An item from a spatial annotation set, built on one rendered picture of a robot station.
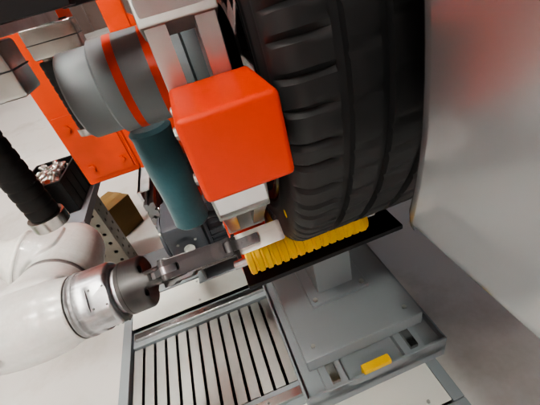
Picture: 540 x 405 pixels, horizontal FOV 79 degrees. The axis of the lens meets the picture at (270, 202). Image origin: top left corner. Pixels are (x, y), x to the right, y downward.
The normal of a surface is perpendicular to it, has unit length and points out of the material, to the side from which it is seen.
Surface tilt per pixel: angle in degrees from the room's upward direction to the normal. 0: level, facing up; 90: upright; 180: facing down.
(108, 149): 90
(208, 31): 90
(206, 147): 90
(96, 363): 0
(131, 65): 64
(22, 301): 12
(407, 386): 0
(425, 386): 0
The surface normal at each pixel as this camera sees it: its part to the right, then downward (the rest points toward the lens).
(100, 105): 0.31, 0.57
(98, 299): 0.05, -0.18
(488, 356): -0.22, -0.78
